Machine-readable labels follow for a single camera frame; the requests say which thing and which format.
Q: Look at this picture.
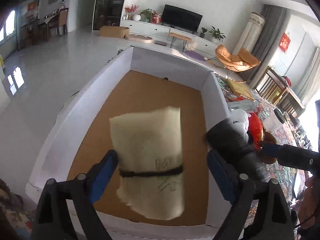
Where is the orange fish plush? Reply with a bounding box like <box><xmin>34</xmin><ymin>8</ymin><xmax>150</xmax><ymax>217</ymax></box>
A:
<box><xmin>248</xmin><ymin>112</ymin><xmax>264</xmax><ymax>151</ymax></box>

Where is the white snack packet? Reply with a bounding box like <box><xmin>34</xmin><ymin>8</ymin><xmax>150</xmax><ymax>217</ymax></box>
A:
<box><xmin>231</xmin><ymin>109</ymin><xmax>251</xmax><ymax>130</ymax></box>

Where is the person's right hand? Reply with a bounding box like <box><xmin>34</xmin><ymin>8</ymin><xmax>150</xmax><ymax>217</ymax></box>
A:
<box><xmin>298</xmin><ymin>175</ymin><xmax>319</xmax><ymax>229</ymax></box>

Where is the colourful woven tablecloth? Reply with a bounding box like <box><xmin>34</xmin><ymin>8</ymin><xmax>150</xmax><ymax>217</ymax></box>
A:
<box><xmin>216</xmin><ymin>75</ymin><xmax>297</xmax><ymax>203</ymax></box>

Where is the clear jar black lid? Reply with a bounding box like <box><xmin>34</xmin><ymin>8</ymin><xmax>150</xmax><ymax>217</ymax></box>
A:
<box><xmin>262</xmin><ymin>108</ymin><xmax>286</xmax><ymax>133</ymax></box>

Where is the yellow flat gift box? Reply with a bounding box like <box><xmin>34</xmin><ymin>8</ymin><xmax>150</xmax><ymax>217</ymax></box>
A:
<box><xmin>226</xmin><ymin>79</ymin><xmax>254</xmax><ymax>101</ymax></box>

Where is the orange rocking lounge chair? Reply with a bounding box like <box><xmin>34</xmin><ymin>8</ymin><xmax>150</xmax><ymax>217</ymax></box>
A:
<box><xmin>207</xmin><ymin>45</ymin><xmax>261</xmax><ymax>72</ymax></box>

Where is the white standing air conditioner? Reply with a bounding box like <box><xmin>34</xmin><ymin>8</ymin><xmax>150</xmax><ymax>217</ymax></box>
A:
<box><xmin>232</xmin><ymin>12</ymin><xmax>266</xmax><ymax>54</ymax></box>

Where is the purple round mat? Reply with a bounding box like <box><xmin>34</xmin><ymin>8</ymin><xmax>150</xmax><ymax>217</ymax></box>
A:
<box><xmin>184</xmin><ymin>50</ymin><xmax>205</xmax><ymax>61</ymax></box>

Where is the green potted plant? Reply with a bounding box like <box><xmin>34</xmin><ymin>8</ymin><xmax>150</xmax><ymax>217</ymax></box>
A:
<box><xmin>209</xmin><ymin>26</ymin><xmax>226</xmax><ymax>43</ymax></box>

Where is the small potted plant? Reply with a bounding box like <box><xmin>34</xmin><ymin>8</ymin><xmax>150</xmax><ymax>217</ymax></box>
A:
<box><xmin>200</xmin><ymin>27</ymin><xmax>208</xmax><ymax>38</ymax></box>

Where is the grey curtain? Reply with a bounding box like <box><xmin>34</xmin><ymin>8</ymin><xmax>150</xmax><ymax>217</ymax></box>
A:
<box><xmin>247</xmin><ymin>4</ymin><xmax>287</xmax><ymax>88</ymax></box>

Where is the small wooden bench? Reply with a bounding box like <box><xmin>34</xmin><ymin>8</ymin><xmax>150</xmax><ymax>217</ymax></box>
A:
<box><xmin>169</xmin><ymin>32</ymin><xmax>192</xmax><ymax>51</ymax></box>

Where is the white cardboard box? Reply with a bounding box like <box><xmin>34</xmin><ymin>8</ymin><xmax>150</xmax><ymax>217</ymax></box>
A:
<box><xmin>26</xmin><ymin>47</ymin><xmax>231</xmax><ymax>238</ymax></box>

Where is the black flat television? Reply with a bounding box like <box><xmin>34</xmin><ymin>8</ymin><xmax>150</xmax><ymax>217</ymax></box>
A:
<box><xmin>161</xmin><ymin>4</ymin><xmax>203</xmax><ymax>33</ymax></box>

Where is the white tv cabinet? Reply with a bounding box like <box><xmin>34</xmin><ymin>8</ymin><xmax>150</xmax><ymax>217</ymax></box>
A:
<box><xmin>120</xmin><ymin>20</ymin><xmax>217</xmax><ymax>57</ymax></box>

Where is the beige round cushion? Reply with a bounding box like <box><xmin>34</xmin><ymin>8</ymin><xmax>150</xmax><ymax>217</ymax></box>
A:
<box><xmin>125</xmin><ymin>34</ymin><xmax>153</xmax><ymax>44</ymax></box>

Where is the leafy plant red pot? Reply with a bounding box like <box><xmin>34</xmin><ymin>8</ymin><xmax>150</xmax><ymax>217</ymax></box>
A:
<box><xmin>140</xmin><ymin>8</ymin><xmax>161</xmax><ymax>24</ymax></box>

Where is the red flower vase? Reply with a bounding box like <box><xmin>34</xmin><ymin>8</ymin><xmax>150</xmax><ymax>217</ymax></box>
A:
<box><xmin>124</xmin><ymin>4</ymin><xmax>139</xmax><ymax>20</ymax></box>

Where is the brown cardboard box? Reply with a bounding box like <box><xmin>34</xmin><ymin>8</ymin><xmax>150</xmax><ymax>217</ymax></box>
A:
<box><xmin>99</xmin><ymin>25</ymin><xmax>130</xmax><ymax>38</ymax></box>

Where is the wooden side table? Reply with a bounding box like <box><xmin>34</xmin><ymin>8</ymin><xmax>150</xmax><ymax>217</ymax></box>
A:
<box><xmin>38</xmin><ymin>8</ymin><xmax>69</xmax><ymax>41</ymax></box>

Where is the dark display cabinet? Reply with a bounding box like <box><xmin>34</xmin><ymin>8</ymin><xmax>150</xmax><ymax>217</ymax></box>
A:
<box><xmin>92</xmin><ymin>0</ymin><xmax>124</xmax><ymax>31</ymax></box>

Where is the red wall hanging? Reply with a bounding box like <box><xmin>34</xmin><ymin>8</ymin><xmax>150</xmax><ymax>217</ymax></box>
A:
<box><xmin>279</xmin><ymin>33</ymin><xmax>291</xmax><ymax>53</ymax></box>

